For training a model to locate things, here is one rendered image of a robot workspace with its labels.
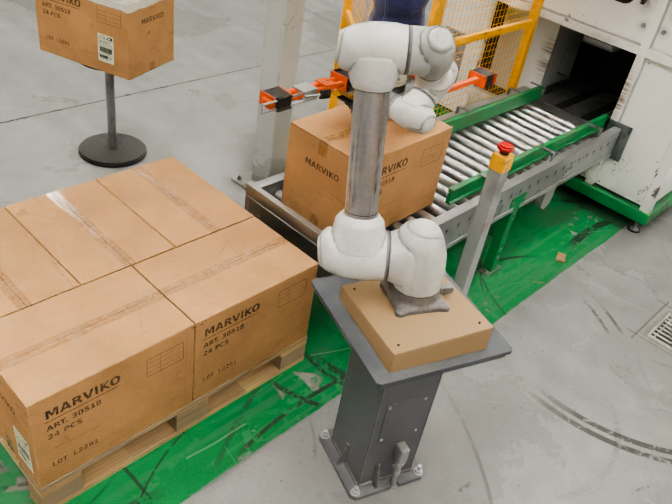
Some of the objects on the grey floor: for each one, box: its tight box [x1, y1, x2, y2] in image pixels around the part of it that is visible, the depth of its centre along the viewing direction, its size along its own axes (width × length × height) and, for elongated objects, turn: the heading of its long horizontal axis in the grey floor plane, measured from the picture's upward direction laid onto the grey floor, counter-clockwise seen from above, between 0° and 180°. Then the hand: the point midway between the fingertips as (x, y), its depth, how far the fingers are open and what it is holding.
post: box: [454, 150, 515, 295], centre depth 307 cm, size 7×7×100 cm
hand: (344, 80), depth 262 cm, fingers open, 13 cm apart
